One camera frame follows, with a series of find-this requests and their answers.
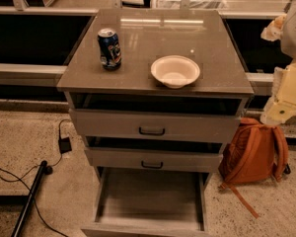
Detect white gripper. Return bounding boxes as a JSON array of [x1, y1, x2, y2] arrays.
[[259, 14, 296, 125]]

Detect grey top drawer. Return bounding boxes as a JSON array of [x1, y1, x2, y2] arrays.
[[69, 109, 240, 143]]

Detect grey drawer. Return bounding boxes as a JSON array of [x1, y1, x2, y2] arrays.
[[81, 167, 211, 237], [85, 148, 222, 173], [69, 109, 240, 143]]

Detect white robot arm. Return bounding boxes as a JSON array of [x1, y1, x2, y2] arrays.
[[260, 0, 296, 125]]

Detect grey drawer cabinet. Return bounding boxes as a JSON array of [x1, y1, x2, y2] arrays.
[[56, 8, 255, 237]]

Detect grey bottom drawer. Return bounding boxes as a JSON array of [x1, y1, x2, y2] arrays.
[[81, 167, 211, 237]]

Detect grey middle drawer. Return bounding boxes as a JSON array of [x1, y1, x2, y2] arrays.
[[85, 148, 222, 173]]

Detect orange backpack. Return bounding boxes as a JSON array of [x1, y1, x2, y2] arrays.
[[219, 118, 289, 218]]

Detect white bowl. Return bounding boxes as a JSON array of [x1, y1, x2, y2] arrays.
[[150, 55, 200, 89]]

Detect blue soda can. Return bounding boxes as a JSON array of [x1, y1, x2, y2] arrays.
[[98, 28, 121, 70]]

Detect black power adapter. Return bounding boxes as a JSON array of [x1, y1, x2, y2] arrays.
[[58, 137, 72, 154]]

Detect black floor pole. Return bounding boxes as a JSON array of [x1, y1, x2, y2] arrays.
[[11, 160, 47, 237]]

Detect black cable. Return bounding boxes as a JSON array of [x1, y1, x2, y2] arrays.
[[0, 118, 72, 237]]

